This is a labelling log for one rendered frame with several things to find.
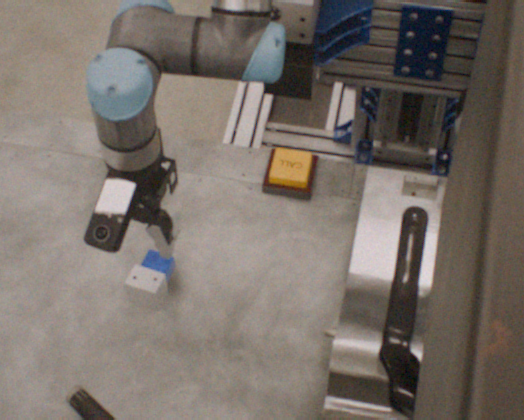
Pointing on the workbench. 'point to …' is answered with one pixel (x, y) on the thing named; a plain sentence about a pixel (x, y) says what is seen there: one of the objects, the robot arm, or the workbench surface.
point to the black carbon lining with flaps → (404, 313)
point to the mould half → (376, 299)
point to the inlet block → (150, 280)
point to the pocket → (420, 188)
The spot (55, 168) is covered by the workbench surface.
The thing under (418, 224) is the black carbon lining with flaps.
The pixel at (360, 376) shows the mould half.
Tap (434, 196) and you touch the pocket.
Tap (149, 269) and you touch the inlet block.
